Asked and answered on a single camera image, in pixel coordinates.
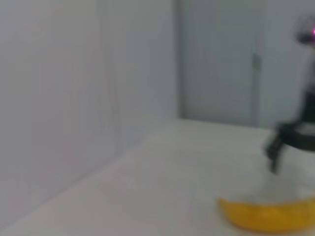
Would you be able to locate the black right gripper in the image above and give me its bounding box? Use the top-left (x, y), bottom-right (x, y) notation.
top-left (263, 90), bottom-right (315, 174)

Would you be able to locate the yellow banana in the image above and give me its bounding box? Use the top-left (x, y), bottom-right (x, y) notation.
top-left (218, 196), bottom-right (315, 233)

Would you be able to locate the grey door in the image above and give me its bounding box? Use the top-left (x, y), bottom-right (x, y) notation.
top-left (175, 0), bottom-right (262, 126)

